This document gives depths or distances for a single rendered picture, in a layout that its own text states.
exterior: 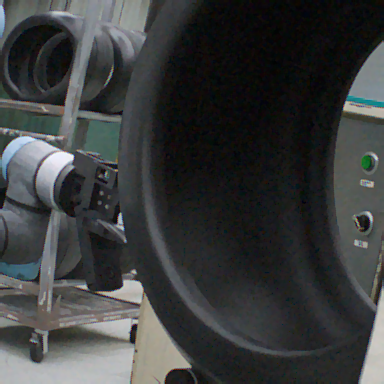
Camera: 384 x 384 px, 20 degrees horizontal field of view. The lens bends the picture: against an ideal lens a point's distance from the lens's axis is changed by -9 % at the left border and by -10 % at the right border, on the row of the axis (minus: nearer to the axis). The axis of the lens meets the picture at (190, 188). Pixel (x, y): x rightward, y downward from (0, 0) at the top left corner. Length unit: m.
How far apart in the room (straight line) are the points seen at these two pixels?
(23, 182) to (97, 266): 0.18
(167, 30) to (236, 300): 0.33
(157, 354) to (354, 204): 0.49
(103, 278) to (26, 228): 0.16
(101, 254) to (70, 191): 0.09
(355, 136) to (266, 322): 0.61
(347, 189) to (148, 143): 0.73
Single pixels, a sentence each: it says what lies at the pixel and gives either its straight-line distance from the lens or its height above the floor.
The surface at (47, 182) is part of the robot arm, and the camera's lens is 1.50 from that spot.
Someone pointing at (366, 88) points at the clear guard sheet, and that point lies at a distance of 1.87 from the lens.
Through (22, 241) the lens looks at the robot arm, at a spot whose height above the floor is 0.99.
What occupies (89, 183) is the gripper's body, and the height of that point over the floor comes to 1.09.
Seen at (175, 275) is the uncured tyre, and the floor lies 1.03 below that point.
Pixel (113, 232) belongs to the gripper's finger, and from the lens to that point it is 1.38.
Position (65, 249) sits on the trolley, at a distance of 5.06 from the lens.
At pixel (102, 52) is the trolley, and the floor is 1.45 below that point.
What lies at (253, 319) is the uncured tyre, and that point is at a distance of 1.35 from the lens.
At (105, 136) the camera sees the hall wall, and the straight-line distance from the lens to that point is 12.00.
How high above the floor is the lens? 1.18
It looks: 3 degrees down
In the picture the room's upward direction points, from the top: 9 degrees clockwise
